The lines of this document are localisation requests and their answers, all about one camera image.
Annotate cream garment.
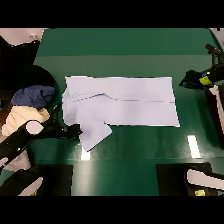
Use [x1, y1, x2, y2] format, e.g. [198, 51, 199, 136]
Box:
[1, 105, 51, 137]

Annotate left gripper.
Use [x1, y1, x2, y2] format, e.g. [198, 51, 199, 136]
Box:
[54, 123, 84, 139]

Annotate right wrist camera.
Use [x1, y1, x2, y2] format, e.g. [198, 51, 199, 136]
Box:
[204, 43, 224, 68]

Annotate dark blue garment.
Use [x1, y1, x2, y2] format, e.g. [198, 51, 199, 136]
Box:
[11, 84, 56, 111]

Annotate lavender shirt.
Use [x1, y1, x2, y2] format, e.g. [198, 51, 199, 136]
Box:
[61, 75, 181, 153]

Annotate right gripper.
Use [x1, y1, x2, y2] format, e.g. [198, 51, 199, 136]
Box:
[178, 69, 215, 91]

